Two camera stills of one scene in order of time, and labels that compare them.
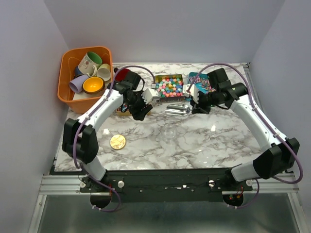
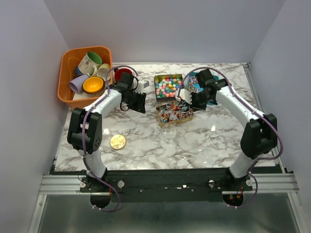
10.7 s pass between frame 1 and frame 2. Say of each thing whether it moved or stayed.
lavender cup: stayed
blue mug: stayed
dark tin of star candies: stayed
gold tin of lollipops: moved
